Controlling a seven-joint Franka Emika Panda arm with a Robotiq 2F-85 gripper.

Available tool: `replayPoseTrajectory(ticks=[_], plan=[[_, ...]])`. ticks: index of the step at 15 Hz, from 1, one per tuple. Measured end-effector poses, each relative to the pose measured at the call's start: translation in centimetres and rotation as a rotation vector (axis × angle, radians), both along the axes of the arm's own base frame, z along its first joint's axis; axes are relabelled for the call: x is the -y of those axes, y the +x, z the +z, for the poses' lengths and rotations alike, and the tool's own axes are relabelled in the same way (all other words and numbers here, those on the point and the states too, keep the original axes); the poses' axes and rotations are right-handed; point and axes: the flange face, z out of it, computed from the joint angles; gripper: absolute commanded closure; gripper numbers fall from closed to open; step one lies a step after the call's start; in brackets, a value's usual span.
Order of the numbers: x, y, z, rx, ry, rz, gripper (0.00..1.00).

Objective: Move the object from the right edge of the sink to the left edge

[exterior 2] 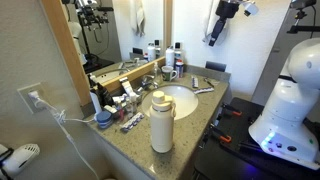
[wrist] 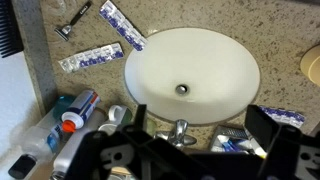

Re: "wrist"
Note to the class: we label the chrome faucet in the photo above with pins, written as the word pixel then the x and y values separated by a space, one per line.
pixel 180 131

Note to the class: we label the metal sink drain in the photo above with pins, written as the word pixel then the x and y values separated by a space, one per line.
pixel 182 89

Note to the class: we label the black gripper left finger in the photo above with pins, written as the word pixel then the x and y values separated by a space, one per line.
pixel 140 116

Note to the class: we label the blue mouthwash bottle black cap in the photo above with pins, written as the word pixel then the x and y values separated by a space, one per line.
pixel 36 141

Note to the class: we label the tall white bottle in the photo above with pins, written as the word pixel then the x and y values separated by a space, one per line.
pixel 75 146

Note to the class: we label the white oval sink basin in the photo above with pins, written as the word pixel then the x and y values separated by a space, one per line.
pixel 200 60

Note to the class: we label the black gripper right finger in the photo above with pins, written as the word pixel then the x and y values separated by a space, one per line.
pixel 263 126

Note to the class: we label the black comb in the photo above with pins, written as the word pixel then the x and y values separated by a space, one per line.
pixel 8 30

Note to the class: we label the shaving can with orange cap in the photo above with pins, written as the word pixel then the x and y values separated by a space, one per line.
pixel 81 108

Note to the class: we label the white blue toothpaste tube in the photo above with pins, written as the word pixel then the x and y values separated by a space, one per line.
pixel 233 144

